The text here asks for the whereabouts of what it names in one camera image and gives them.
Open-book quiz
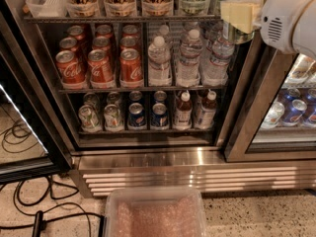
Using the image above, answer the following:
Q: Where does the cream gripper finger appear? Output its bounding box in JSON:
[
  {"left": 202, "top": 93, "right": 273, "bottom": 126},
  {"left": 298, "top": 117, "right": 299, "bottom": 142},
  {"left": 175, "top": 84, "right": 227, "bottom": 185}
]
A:
[{"left": 220, "top": 0, "right": 264, "bottom": 34}]

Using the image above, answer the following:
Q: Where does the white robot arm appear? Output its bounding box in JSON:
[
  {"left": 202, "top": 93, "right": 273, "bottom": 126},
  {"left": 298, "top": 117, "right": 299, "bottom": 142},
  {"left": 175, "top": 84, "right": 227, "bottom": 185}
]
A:
[{"left": 220, "top": 0, "right": 316, "bottom": 59}]

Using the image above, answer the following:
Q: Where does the white can behind right door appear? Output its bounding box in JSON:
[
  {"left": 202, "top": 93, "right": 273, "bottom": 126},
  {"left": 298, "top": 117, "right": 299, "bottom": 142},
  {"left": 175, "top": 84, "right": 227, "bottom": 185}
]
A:
[{"left": 261, "top": 102, "right": 284, "bottom": 129}]

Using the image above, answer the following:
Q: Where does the blue can behind right door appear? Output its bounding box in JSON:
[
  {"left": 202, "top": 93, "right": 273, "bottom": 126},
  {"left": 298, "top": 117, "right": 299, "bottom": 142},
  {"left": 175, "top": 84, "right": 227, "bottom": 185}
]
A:
[{"left": 281, "top": 99, "right": 307, "bottom": 126}]

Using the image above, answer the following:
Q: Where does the right glass fridge door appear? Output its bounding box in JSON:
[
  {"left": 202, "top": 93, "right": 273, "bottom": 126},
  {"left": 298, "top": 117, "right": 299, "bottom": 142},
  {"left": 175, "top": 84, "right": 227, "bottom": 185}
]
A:
[{"left": 225, "top": 34, "right": 316, "bottom": 162}]

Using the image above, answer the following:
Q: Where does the back right Coca-Cola can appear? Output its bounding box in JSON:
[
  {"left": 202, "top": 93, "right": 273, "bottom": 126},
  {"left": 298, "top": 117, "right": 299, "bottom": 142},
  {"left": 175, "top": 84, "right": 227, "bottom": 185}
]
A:
[{"left": 122, "top": 24, "right": 141, "bottom": 39}]

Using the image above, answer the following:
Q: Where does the coca-cola can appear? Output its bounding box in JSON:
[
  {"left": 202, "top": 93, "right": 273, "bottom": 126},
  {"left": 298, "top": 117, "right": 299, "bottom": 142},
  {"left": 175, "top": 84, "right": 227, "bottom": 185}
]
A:
[
  {"left": 67, "top": 25, "right": 86, "bottom": 41},
  {"left": 119, "top": 36, "right": 138, "bottom": 50},
  {"left": 92, "top": 37, "right": 112, "bottom": 51},
  {"left": 59, "top": 37, "right": 82, "bottom": 56},
  {"left": 119, "top": 48, "right": 143, "bottom": 82},
  {"left": 88, "top": 49, "right": 114, "bottom": 83},
  {"left": 55, "top": 50, "right": 85, "bottom": 84},
  {"left": 95, "top": 25, "right": 115, "bottom": 39},
  {"left": 122, "top": 24, "right": 141, "bottom": 39}
]

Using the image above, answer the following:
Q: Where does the back right blue can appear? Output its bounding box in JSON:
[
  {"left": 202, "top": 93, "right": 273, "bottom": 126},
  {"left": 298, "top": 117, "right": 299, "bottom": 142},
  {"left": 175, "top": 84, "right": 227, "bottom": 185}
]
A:
[{"left": 153, "top": 91, "right": 167, "bottom": 104}]

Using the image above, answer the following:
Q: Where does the middle right Coca-Cola can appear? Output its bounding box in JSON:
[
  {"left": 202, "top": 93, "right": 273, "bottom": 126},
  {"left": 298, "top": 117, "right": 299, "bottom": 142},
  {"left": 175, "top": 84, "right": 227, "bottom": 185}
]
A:
[{"left": 119, "top": 36, "right": 138, "bottom": 50}]

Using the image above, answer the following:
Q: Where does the front right Coca-Cola can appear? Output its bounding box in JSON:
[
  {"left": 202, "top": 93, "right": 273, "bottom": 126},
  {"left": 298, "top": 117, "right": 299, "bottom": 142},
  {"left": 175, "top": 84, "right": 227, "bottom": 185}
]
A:
[{"left": 119, "top": 48, "right": 143, "bottom": 82}]

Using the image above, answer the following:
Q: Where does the front right blue Pepsi can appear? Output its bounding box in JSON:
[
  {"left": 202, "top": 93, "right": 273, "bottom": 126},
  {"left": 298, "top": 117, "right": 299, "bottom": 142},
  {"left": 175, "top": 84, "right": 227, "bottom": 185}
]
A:
[{"left": 151, "top": 103, "right": 169, "bottom": 129}]

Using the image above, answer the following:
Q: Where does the blue pepsi can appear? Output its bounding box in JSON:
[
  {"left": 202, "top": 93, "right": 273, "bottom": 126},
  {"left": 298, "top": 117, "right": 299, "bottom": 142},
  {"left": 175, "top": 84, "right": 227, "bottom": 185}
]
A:
[
  {"left": 151, "top": 103, "right": 169, "bottom": 129},
  {"left": 127, "top": 103, "right": 146, "bottom": 130}
]

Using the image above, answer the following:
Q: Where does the stainless steel fridge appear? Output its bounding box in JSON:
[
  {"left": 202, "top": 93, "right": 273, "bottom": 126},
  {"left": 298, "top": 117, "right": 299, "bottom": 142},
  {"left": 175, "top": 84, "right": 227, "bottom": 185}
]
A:
[{"left": 1, "top": 0, "right": 316, "bottom": 197}]

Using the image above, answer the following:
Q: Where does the back left blue can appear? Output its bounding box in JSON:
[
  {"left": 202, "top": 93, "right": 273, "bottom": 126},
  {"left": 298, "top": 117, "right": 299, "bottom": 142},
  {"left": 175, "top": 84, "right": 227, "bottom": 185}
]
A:
[{"left": 128, "top": 91, "right": 144, "bottom": 105}]

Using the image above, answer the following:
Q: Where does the back centre Coca-Cola can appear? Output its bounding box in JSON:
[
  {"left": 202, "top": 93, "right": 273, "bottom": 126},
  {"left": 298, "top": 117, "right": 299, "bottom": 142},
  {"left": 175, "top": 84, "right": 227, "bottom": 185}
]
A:
[{"left": 95, "top": 25, "right": 115, "bottom": 39}]

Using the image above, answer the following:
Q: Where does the middle centre Coca-Cola can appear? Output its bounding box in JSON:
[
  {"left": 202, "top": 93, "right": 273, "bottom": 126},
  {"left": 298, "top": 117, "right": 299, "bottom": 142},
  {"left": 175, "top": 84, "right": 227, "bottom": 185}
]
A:
[{"left": 92, "top": 37, "right": 112, "bottom": 51}]

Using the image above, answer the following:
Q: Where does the front left blue Pepsi can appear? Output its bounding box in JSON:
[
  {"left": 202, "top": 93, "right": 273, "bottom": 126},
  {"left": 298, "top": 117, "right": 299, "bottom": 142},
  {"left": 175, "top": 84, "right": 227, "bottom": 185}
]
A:
[{"left": 127, "top": 103, "right": 146, "bottom": 130}]

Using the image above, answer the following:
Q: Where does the front middle Coca-Cola can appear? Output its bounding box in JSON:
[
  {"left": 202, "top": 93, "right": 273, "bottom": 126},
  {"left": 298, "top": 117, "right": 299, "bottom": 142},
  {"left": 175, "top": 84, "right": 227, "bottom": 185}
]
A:
[{"left": 88, "top": 49, "right": 114, "bottom": 83}]

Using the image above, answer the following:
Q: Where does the white-green can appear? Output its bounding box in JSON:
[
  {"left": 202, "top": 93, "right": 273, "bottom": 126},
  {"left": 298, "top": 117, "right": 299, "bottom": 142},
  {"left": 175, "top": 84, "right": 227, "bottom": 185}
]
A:
[
  {"left": 104, "top": 104, "right": 123, "bottom": 131},
  {"left": 107, "top": 92, "right": 122, "bottom": 108},
  {"left": 83, "top": 93, "right": 100, "bottom": 112},
  {"left": 78, "top": 105, "right": 102, "bottom": 132}
]

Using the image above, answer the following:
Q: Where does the back left Coca-Cola can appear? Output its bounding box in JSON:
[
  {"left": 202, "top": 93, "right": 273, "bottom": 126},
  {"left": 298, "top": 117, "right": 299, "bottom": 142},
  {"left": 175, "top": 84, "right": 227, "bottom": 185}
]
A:
[{"left": 67, "top": 25, "right": 86, "bottom": 41}]

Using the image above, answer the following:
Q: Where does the back left white-green can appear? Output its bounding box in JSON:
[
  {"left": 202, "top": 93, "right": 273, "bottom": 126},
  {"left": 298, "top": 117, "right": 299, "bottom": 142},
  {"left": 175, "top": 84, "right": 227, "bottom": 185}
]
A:
[{"left": 83, "top": 93, "right": 100, "bottom": 112}]

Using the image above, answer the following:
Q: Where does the middle left Coca-Cola can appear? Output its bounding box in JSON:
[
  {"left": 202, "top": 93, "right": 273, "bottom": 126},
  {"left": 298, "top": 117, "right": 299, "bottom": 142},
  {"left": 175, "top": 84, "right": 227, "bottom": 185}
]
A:
[{"left": 59, "top": 37, "right": 82, "bottom": 56}]

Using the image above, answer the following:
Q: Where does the front left Coca-Cola can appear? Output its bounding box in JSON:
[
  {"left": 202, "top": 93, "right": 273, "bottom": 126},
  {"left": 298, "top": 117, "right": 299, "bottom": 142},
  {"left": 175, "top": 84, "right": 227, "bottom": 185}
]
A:
[{"left": 55, "top": 50, "right": 85, "bottom": 84}]

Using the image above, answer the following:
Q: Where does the front left white-green can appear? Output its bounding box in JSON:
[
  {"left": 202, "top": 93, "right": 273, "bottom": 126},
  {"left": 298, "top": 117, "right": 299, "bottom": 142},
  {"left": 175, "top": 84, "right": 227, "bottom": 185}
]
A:
[{"left": 78, "top": 105, "right": 102, "bottom": 132}]

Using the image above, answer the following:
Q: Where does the open glass fridge door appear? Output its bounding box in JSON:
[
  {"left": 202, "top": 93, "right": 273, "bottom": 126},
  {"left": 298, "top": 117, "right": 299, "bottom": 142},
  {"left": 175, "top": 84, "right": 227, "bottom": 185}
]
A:
[{"left": 0, "top": 14, "right": 70, "bottom": 185}]

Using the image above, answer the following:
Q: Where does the front right water bottle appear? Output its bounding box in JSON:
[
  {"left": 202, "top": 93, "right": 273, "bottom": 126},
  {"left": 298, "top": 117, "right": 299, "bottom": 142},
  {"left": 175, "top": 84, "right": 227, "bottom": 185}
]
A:
[{"left": 201, "top": 35, "right": 235, "bottom": 86}]

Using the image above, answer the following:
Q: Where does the water bottle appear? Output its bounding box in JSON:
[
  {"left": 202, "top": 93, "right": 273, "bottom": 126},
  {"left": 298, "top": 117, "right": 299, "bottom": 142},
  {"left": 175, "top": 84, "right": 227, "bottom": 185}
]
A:
[
  {"left": 176, "top": 29, "right": 202, "bottom": 87},
  {"left": 201, "top": 35, "right": 235, "bottom": 86},
  {"left": 148, "top": 36, "right": 171, "bottom": 86}
]

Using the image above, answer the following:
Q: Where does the front middle water bottle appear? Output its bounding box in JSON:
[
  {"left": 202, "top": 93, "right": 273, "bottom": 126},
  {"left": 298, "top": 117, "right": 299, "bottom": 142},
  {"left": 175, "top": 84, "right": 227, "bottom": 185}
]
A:
[{"left": 176, "top": 29, "right": 202, "bottom": 87}]

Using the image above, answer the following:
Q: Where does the front left water bottle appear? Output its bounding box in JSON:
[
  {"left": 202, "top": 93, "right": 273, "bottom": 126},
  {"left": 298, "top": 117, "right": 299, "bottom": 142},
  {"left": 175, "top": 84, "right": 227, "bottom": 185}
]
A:
[{"left": 148, "top": 36, "right": 171, "bottom": 86}]

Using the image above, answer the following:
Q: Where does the right brown tea bottle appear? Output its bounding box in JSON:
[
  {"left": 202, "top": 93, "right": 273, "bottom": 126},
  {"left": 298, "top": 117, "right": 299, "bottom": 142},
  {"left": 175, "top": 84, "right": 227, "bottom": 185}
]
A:
[{"left": 195, "top": 90, "right": 217, "bottom": 129}]

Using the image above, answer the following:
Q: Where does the brown tea bottle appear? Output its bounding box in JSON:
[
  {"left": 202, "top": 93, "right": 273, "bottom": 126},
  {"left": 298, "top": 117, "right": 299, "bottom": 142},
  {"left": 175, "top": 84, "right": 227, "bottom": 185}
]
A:
[
  {"left": 173, "top": 91, "right": 193, "bottom": 129},
  {"left": 195, "top": 90, "right": 217, "bottom": 129}
]

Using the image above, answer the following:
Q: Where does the left brown tea bottle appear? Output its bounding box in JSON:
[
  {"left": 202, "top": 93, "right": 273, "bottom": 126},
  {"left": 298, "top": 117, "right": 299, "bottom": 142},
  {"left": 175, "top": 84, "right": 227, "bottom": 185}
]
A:
[{"left": 173, "top": 91, "right": 193, "bottom": 129}]

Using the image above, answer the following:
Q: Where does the empty clear plastic tray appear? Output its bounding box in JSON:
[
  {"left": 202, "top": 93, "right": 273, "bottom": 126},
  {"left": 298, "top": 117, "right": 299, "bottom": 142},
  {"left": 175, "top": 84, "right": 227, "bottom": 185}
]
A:
[{"left": 26, "top": 0, "right": 67, "bottom": 18}]

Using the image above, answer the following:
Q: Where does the clear plastic bin bubble wrap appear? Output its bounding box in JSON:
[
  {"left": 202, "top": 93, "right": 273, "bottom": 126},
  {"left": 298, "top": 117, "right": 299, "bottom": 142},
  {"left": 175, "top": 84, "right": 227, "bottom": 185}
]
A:
[{"left": 103, "top": 187, "right": 208, "bottom": 237}]

